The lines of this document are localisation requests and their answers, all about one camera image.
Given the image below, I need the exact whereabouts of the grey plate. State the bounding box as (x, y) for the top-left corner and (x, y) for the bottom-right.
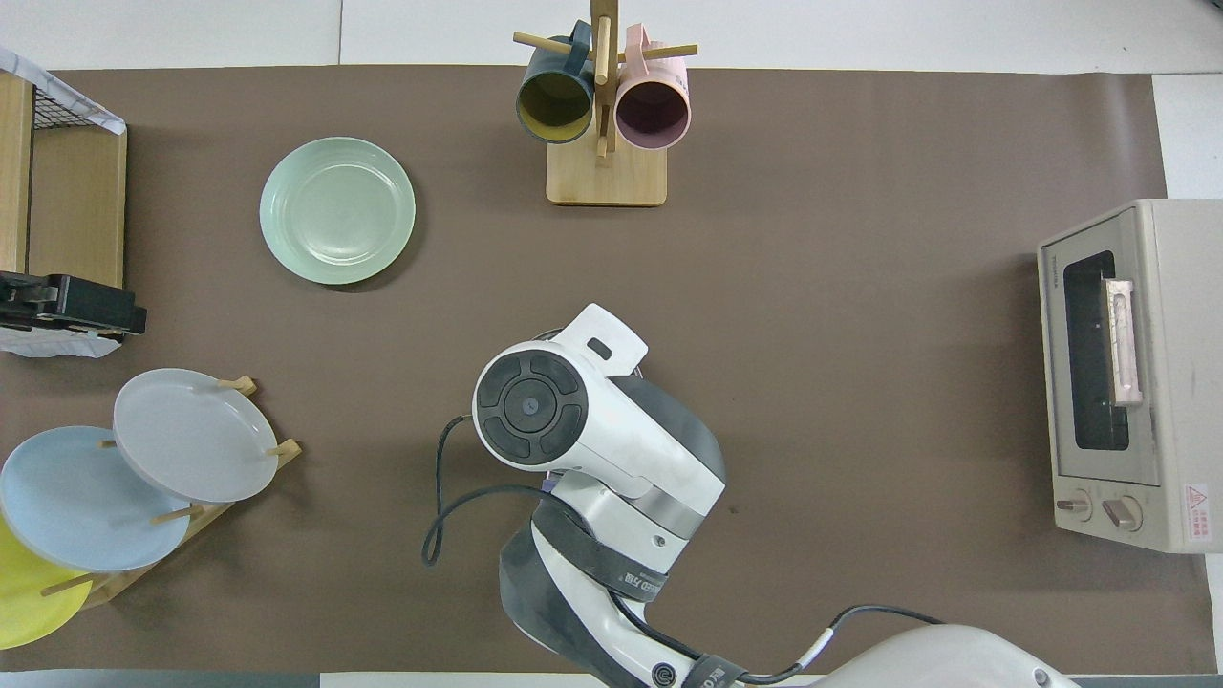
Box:
(113, 368), (280, 505)

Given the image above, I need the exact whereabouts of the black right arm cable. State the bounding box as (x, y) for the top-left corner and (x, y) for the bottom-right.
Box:
(422, 414), (947, 687)

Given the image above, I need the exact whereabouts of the wooden plate rack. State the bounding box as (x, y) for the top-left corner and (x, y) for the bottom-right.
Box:
(38, 376), (304, 613)

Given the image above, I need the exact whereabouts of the light blue plate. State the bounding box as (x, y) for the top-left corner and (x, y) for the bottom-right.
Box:
(0, 425), (192, 574)

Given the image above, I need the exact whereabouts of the pink ribbed mug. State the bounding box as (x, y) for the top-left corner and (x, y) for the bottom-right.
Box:
(614, 24), (692, 151)

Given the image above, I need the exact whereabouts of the white checked cloth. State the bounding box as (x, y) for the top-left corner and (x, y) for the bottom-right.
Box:
(0, 46), (127, 136)
(0, 328), (122, 360)

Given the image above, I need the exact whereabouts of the dark teal mug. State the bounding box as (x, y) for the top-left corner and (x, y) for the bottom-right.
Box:
(516, 21), (598, 145)

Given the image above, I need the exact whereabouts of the black wire basket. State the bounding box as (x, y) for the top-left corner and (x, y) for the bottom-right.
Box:
(32, 84), (125, 132)

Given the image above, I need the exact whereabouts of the yellow plate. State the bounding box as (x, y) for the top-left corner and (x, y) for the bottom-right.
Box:
(0, 516), (95, 651)

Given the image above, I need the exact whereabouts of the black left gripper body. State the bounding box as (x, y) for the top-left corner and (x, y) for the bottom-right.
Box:
(0, 274), (56, 332)

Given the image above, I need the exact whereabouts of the wooden mug tree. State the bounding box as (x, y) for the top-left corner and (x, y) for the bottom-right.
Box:
(513, 0), (699, 207)

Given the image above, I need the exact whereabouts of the beige toaster oven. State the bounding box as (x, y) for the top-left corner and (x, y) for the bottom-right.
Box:
(1037, 199), (1223, 555)

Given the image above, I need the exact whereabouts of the brown table mat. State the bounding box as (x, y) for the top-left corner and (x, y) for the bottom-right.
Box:
(0, 65), (1216, 675)

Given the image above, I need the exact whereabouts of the light green plate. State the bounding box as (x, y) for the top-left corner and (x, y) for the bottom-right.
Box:
(259, 137), (418, 287)

